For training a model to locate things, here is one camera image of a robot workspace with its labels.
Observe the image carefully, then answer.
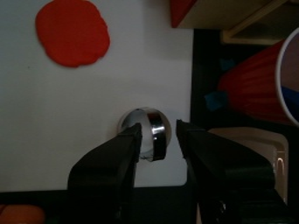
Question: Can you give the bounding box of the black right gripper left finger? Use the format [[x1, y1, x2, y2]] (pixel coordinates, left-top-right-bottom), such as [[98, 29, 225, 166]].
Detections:
[[62, 122, 144, 224]]

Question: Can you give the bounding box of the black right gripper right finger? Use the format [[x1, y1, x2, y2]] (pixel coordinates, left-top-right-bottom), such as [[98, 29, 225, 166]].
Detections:
[[174, 118, 299, 224]]

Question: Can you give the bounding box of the round metal dough cutter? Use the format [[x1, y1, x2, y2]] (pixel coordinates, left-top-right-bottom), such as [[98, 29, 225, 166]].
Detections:
[[116, 107, 173, 162]]

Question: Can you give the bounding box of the flat red dough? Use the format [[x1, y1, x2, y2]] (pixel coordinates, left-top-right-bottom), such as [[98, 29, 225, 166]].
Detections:
[[33, 0, 110, 69]]

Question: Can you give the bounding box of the wooden drawer cabinet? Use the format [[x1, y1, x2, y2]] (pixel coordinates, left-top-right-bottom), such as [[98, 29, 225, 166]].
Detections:
[[178, 0, 299, 46]]

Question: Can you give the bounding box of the red drawer with wooden knob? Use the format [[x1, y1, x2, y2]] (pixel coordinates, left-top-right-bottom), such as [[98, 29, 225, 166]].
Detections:
[[169, 0, 199, 29]]

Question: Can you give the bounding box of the tan shallow tray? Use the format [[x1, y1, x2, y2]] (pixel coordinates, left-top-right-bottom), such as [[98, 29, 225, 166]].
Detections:
[[208, 126, 291, 205]]

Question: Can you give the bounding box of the white cutting board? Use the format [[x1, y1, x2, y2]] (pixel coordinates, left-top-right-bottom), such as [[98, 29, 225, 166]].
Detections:
[[0, 0, 194, 193]]

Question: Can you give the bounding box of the orange round object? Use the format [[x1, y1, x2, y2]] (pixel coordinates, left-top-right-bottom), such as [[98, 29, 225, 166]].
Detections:
[[0, 204, 45, 224]]

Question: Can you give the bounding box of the blue tape piece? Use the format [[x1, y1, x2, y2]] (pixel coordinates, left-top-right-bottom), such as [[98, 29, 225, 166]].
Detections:
[[203, 90, 229, 112], [219, 58, 237, 71]]

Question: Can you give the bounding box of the red plastic cup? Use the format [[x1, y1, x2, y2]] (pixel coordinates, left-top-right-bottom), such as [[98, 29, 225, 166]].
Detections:
[[216, 27, 299, 127]]

